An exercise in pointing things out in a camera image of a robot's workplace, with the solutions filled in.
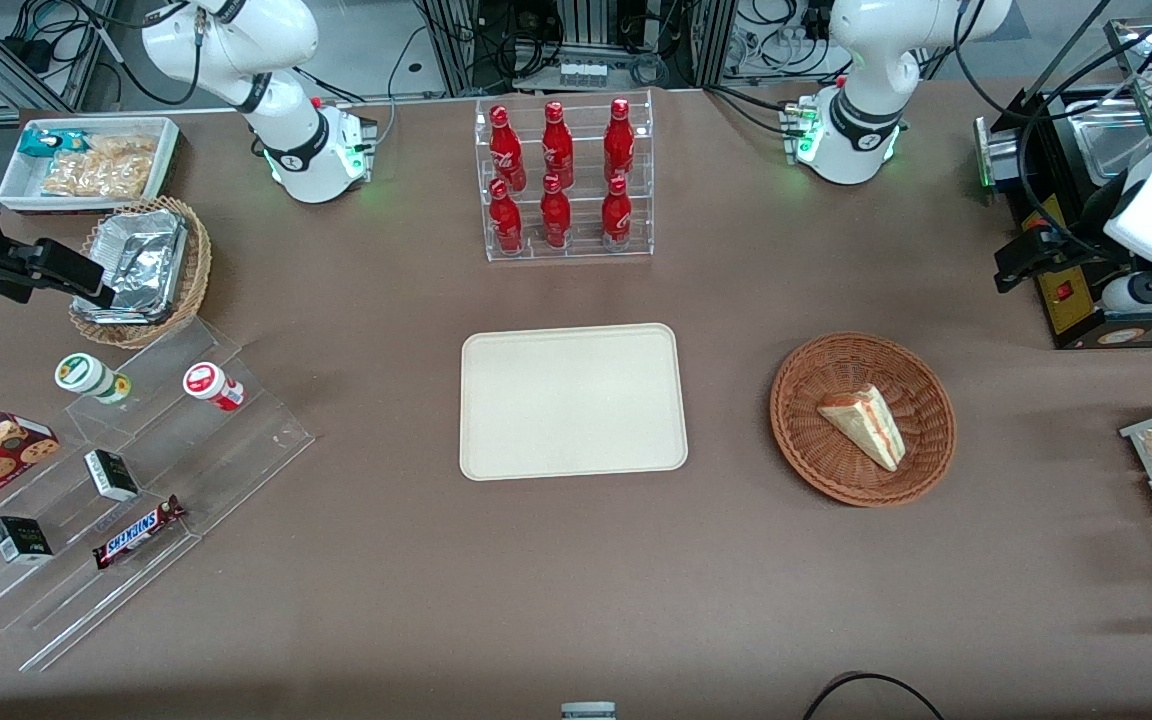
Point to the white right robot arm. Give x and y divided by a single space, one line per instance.
236 40

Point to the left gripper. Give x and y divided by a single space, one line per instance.
1079 236

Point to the teal snack packet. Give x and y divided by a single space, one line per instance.
41 142

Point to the small black carton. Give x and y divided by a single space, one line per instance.
111 475
21 540

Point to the round brown wicker basket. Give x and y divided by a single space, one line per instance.
836 470

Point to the green-capped white drink bottle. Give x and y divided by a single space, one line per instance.
86 375

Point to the beige rectangular serving tray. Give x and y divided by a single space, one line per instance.
572 402

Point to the clear bag of chips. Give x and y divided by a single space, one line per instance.
96 178
126 146

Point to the clear acrylic bottle rack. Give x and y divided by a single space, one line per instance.
582 240

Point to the triangular sandwich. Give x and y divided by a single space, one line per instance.
866 425

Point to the light wicker basket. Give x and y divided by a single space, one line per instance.
191 270

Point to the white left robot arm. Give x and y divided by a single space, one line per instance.
866 60

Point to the white power strip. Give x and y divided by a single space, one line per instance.
583 74

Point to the red-capped white drink bottle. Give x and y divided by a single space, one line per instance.
211 385

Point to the white plastic snack bin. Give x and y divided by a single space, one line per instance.
16 185

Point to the black machine with yellow panel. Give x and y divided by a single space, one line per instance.
1066 305

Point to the small grey device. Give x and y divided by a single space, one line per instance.
588 712

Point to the Snickers chocolate bar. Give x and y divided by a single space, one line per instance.
136 532

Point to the aluminium foil container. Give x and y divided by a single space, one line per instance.
141 260

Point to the clear acrylic stepped shelf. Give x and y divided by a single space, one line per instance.
236 450

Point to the red soda bottle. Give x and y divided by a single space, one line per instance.
505 220
557 145
506 150
619 142
616 212
555 215

